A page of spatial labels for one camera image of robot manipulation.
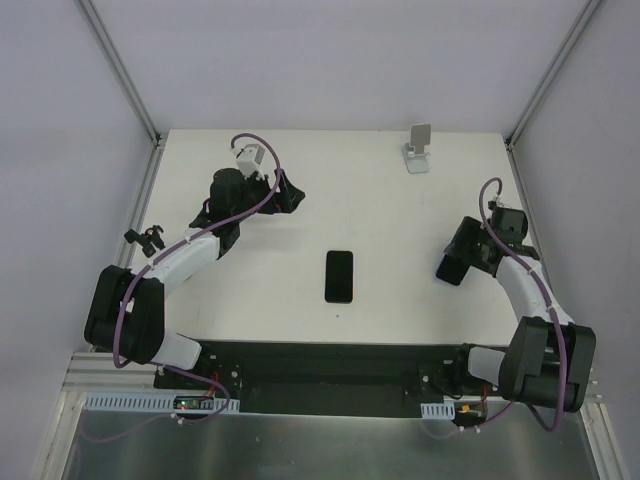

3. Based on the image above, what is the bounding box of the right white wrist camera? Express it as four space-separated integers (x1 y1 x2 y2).
487 197 508 211

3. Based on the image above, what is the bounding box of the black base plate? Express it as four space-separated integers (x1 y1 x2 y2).
154 341 497 418

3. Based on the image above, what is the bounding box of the right white cable duct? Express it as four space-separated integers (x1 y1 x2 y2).
420 401 456 421

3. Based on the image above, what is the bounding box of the left white cable duct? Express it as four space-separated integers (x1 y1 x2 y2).
84 393 240 415

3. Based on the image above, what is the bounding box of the black phone centre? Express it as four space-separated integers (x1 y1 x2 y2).
324 250 354 304

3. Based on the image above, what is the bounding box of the black clamp mount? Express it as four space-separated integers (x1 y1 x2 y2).
124 225 165 258

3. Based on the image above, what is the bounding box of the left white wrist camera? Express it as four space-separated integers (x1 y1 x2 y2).
231 144 265 178

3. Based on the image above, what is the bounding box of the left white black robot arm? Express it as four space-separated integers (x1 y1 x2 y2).
84 168 306 389

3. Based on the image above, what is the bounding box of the white phone stand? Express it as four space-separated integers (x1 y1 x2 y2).
401 123 432 174

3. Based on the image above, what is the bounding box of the right aluminium frame post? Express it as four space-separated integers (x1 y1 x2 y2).
505 0 606 151

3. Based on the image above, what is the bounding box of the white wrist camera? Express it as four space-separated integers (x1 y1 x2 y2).
231 144 265 178
487 197 508 211

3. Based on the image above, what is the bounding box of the left aluminium frame post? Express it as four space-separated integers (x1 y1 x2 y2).
75 0 162 146

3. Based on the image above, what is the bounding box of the aluminium frame post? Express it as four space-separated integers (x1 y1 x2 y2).
75 0 162 146
505 0 606 151

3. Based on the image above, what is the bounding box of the blue edged black phone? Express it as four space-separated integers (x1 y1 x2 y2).
436 254 470 286

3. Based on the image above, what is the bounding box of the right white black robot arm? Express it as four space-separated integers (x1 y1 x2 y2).
436 207 596 413

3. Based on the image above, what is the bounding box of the white cable duct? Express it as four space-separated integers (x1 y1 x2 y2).
420 401 456 421
84 393 240 415

